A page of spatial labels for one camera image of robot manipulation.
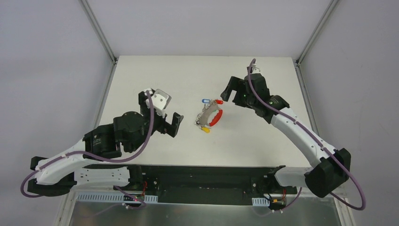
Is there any white slotted cable duct right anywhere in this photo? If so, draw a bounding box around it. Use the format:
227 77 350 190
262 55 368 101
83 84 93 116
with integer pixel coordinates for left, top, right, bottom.
251 198 270 207

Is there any keyring bunch with tags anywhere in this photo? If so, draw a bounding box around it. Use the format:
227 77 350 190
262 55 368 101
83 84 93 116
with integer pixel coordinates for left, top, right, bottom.
194 99 224 134

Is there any aluminium frame post left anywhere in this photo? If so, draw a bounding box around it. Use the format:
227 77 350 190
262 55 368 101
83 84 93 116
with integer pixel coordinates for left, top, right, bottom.
79 0 118 65

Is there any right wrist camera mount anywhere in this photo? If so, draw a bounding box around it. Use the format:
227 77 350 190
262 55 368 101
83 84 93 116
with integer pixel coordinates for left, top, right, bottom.
248 61 261 74

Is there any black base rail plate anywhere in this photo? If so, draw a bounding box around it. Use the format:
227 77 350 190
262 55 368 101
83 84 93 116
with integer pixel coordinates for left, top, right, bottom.
121 165 299 206

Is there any white slotted cable duct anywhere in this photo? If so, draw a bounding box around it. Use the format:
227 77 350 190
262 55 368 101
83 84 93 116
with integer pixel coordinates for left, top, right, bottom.
77 192 140 204
251 198 270 207

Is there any aluminium frame post right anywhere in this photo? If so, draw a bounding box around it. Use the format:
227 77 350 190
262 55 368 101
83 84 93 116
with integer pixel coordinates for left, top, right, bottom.
295 0 341 66

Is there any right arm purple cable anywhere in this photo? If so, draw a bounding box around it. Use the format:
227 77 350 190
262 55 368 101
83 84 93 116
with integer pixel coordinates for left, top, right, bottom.
247 58 367 216

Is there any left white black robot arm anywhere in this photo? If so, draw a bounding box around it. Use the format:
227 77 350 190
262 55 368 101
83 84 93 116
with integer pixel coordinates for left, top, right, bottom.
20 89 183 198

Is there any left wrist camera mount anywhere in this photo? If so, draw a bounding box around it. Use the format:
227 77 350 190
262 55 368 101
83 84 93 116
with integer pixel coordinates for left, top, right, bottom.
143 88 172 118

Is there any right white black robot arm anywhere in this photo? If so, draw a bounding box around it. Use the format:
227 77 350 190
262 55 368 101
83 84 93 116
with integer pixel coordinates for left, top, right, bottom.
220 73 351 198

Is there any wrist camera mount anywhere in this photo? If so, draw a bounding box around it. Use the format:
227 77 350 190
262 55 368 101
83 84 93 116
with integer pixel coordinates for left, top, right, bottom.
248 61 261 74
143 88 172 118

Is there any aluminium frame post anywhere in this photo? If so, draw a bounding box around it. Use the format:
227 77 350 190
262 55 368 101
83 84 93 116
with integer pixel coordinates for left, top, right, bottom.
295 0 341 66
79 0 118 65

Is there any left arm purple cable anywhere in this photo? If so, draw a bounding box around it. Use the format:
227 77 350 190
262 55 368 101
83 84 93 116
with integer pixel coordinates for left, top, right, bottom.
20 90 157 210

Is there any white slotted cable duct left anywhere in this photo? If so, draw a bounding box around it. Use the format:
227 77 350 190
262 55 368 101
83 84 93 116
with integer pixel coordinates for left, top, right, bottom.
77 192 140 204

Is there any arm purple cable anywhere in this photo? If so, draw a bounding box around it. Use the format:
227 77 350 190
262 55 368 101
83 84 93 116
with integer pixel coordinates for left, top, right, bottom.
247 58 367 216
20 90 157 210

